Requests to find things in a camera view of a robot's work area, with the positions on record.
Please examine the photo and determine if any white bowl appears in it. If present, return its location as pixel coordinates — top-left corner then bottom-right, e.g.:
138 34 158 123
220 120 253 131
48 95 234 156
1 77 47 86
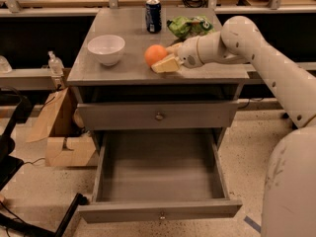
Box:
87 35 125 66

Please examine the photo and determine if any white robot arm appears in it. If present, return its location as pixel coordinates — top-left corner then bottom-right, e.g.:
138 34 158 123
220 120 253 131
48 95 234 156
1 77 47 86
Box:
151 16 316 237

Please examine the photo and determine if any cardboard box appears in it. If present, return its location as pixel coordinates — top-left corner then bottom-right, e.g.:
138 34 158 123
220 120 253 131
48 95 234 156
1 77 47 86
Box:
27 84 96 167

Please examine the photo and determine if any closed grey upper drawer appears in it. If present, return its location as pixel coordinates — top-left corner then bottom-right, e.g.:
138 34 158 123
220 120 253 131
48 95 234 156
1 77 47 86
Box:
77 101 238 130

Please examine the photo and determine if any open grey lower drawer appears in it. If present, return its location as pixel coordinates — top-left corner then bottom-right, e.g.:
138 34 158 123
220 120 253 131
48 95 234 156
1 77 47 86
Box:
79 129 242 223

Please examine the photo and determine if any orange fruit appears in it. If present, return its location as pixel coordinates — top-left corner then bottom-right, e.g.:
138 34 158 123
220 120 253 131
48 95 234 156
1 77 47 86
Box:
144 44 168 66

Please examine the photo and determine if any green chip bag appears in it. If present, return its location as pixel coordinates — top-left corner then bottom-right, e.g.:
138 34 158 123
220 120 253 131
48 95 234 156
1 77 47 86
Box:
167 16 215 40

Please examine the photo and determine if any grey drawer cabinet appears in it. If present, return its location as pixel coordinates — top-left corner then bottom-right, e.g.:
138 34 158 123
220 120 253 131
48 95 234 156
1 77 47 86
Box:
67 8 248 145

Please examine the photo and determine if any blue soda can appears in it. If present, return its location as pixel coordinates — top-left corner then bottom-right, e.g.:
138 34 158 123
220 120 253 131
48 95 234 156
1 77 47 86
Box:
145 0 162 34

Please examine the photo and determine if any clear plastic bottle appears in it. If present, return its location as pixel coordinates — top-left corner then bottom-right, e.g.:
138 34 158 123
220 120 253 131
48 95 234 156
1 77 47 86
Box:
48 51 64 76

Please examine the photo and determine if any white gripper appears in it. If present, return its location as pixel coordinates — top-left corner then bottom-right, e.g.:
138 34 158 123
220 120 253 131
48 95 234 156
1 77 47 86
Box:
151 37 202 73

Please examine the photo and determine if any black chair frame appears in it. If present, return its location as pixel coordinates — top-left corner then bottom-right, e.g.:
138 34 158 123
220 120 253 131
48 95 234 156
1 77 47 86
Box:
0 86 88 237

